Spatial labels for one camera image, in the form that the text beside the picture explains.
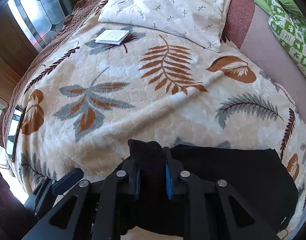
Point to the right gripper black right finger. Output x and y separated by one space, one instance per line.
202 209

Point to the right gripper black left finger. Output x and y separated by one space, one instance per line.
87 210

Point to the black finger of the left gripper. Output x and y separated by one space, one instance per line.
44 195

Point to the black pants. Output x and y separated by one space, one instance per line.
258 175

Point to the black smartphone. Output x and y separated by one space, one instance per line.
13 132

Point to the leaf pattern fleece blanket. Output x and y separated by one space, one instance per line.
85 100

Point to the white booklet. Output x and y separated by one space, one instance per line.
114 37

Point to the stained glass window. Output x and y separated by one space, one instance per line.
40 19

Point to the pink maroon quilted bedspread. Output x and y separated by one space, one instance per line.
247 27

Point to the white floral pillow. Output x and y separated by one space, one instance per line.
200 21

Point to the green white patterned quilt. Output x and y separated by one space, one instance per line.
288 25

